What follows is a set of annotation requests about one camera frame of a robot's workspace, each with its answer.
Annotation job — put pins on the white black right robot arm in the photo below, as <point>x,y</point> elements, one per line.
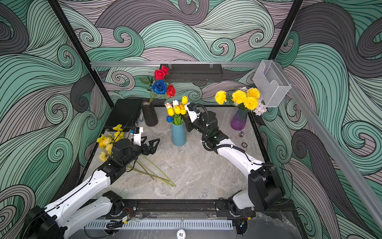
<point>264,183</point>

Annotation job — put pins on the pale yellow blossom spray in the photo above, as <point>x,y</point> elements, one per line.
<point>107,149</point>

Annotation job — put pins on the yellow sunflower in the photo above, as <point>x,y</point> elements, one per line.
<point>145,169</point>

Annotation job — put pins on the black ribbed hard case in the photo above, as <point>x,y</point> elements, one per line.
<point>125,112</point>

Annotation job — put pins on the teal ceramic vase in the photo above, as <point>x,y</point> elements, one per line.
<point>179,134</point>

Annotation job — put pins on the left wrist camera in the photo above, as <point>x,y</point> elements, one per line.
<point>136,133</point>

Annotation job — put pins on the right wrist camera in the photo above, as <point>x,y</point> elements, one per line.
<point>192,111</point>

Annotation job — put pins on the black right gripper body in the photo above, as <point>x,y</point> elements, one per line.
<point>198,126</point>

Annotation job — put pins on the blue rose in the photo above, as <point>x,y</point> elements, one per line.
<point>159,87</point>

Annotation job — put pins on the white slotted cable duct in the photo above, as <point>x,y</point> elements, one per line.
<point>161,224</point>

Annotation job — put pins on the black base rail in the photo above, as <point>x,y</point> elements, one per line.
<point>209,207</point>

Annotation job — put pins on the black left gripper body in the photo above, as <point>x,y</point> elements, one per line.
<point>146,152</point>

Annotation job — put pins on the clear acrylic wall box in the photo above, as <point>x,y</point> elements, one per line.
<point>271,81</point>

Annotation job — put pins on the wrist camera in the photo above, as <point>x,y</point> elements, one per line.
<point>192,111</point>
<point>136,133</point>

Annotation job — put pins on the yellow carnation bouquet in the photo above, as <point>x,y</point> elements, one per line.
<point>249,100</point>

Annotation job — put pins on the yellow tulip bouquet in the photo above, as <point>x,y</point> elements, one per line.
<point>176,110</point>

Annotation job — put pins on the black cylindrical vase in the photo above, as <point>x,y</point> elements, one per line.
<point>149,113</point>

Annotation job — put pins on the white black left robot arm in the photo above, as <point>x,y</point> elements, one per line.
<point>70,213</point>

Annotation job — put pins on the purple glass vase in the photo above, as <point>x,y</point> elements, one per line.
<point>239,120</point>

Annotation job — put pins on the yellow ranunculus stem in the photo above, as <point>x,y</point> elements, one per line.
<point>118,133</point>

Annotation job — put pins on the yellow flower bunch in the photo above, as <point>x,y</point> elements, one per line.
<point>137,166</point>

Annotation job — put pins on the black hanging tray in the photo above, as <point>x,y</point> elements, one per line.
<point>194,73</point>

